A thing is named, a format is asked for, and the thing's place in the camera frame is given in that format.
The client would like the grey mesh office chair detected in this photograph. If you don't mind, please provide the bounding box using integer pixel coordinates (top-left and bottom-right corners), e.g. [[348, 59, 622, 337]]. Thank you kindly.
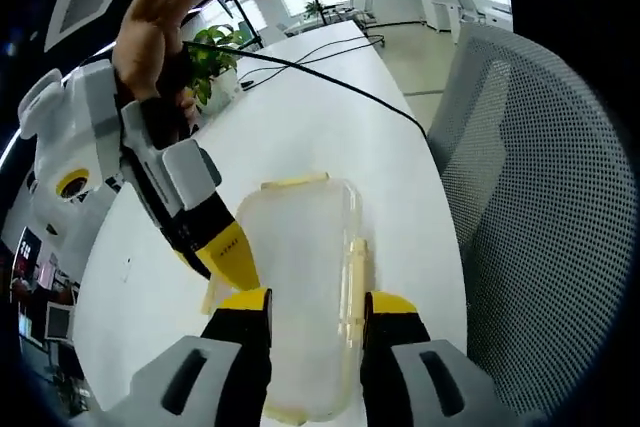
[[427, 21, 636, 421]]

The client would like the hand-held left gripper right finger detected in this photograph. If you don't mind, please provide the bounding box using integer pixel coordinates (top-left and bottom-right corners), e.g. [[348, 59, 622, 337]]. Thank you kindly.
[[360, 290, 506, 427]]

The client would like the clear plastic box yellow buckle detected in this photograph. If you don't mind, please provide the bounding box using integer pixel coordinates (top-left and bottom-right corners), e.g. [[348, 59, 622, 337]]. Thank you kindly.
[[202, 172, 374, 421]]

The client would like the black tripod stand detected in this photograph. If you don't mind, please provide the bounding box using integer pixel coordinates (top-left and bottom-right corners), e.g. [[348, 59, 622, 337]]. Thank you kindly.
[[219, 0, 266, 48]]

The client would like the computer monitor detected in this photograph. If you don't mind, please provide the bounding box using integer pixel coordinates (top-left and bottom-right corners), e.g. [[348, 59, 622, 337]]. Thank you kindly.
[[43, 300, 72, 342]]

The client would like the potted green plant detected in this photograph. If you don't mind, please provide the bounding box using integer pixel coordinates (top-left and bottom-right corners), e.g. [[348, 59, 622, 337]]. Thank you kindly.
[[187, 24, 251, 113]]

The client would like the person's right hand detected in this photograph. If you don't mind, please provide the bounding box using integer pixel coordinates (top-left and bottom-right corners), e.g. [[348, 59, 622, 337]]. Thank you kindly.
[[110, 15, 200, 122]]

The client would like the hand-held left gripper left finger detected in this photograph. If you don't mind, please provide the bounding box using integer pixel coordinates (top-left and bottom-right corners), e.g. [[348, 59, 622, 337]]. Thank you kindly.
[[127, 288, 274, 427]]

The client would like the white office chair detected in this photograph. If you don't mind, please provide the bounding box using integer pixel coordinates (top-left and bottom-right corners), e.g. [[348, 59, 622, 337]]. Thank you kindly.
[[452, 0, 489, 24]]

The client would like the black table cable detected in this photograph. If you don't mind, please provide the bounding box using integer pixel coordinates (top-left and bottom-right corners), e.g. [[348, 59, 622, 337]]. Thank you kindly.
[[234, 34, 387, 88]]

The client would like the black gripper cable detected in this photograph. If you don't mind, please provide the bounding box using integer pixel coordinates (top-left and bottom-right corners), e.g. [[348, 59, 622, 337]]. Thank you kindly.
[[180, 39, 430, 141]]

